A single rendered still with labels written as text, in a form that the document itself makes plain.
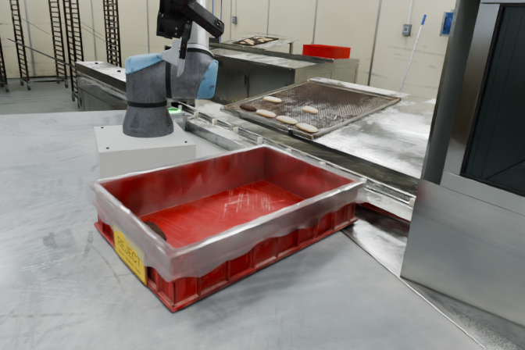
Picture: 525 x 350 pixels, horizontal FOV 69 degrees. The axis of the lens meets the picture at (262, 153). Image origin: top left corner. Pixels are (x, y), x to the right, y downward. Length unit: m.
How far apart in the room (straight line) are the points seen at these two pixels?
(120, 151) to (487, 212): 0.83
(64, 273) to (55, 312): 0.09
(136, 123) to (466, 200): 0.88
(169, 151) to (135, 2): 7.72
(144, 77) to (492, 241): 0.91
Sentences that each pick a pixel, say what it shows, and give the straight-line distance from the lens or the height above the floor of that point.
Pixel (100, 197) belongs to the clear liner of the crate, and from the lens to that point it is 0.76.
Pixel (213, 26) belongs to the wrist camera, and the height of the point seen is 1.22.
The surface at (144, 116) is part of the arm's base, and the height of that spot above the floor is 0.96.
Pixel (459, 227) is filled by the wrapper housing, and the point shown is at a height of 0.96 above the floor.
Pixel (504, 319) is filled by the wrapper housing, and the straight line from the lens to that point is 0.70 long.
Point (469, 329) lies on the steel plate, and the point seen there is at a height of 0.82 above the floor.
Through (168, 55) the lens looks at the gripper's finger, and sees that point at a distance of 1.02.
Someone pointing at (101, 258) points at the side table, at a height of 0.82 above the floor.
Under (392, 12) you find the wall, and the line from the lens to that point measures 5.37.
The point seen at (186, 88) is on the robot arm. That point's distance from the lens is 1.14.
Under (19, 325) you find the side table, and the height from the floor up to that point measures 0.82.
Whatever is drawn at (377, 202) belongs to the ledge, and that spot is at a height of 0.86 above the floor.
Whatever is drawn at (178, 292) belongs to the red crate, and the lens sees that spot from 0.61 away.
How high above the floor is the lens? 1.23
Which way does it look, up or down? 19 degrees down
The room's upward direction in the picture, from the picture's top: 3 degrees clockwise
